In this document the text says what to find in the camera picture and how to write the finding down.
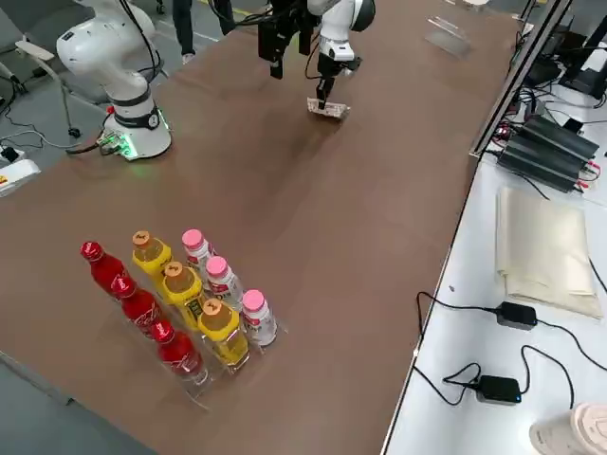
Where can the aluminium frame post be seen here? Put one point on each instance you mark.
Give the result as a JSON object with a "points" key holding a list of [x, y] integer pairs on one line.
{"points": [[519, 78]]}

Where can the small circuit board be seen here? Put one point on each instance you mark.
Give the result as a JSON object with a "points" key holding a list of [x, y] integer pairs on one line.
{"points": [[505, 132]]}

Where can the clear acrylic stepped holder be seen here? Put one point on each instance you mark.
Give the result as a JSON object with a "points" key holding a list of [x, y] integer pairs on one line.
{"points": [[448, 45]]}

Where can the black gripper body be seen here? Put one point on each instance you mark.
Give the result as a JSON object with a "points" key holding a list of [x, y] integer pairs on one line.
{"points": [[329, 67], [289, 12]]}

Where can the clear acrylic bottle rack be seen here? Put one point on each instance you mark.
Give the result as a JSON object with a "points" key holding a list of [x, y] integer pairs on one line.
{"points": [[201, 397]]}

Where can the beige ribbed cup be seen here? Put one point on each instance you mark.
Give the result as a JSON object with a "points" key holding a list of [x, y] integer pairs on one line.
{"points": [[578, 431]]}

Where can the red cola bottle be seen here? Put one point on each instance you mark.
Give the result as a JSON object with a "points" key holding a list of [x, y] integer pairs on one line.
{"points": [[178, 353], [140, 308], [106, 272]]}

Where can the white control box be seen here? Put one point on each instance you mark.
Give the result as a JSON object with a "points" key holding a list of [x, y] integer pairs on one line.
{"points": [[16, 177]]}

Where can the white bottle pink cap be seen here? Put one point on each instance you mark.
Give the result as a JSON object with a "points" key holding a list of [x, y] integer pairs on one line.
{"points": [[258, 317], [220, 282], [195, 251]]}

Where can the yellow bottle orange cap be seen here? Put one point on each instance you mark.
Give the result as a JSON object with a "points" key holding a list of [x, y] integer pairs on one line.
{"points": [[180, 289], [152, 258], [218, 327]]}

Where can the red black clip leads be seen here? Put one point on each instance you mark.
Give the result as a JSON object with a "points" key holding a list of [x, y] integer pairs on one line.
{"points": [[590, 175]]}

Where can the black finned power supply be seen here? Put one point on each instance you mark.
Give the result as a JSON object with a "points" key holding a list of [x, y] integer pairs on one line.
{"points": [[555, 135], [536, 163]]}

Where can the black power adapter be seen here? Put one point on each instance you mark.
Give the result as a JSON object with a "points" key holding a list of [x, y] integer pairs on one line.
{"points": [[517, 315], [498, 389]]}

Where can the black monitor stand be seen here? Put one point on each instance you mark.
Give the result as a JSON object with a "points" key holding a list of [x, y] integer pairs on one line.
{"points": [[588, 78]]}

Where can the person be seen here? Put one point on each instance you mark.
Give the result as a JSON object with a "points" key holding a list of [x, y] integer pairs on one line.
{"points": [[185, 28]]}

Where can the black electronic device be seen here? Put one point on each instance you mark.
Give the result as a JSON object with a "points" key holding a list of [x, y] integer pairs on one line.
{"points": [[545, 71]]}

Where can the beige folded cloth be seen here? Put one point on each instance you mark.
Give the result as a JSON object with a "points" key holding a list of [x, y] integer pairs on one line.
{"points": [[545, 246]]}

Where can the white power strip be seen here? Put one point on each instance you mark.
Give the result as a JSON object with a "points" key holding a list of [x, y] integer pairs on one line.
{"points": [[9, 154]]}

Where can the grey office chair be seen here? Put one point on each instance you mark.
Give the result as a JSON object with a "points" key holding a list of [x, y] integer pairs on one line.
{"points": [[35, 49]]}

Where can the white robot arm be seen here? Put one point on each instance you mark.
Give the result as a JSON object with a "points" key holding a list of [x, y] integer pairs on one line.
{"points": [[341, 23], [90, 47]]}

